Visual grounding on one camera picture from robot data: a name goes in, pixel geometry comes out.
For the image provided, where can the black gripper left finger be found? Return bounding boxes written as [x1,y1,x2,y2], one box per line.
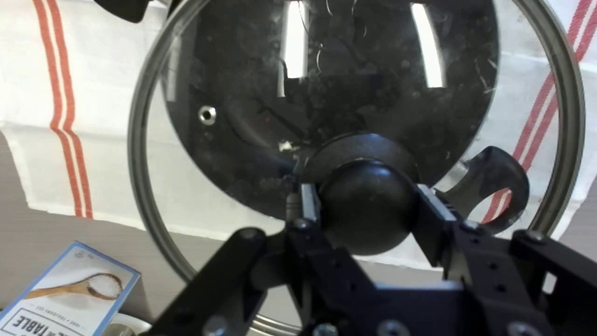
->
[145,185,377,336]

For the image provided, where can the black cooking pot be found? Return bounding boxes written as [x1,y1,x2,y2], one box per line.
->
[91,0,532,237]

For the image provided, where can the white towel red stripes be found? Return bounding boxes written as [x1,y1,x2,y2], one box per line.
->
[0,0,597,241]

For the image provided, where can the blue white salt box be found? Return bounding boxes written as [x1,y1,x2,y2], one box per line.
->
[0,241,140,336]

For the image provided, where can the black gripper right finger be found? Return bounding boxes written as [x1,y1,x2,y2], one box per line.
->
[412,185,597,336]

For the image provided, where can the glass pot lid black knob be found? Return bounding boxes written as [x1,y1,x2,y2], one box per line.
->
[127,0,588,333]

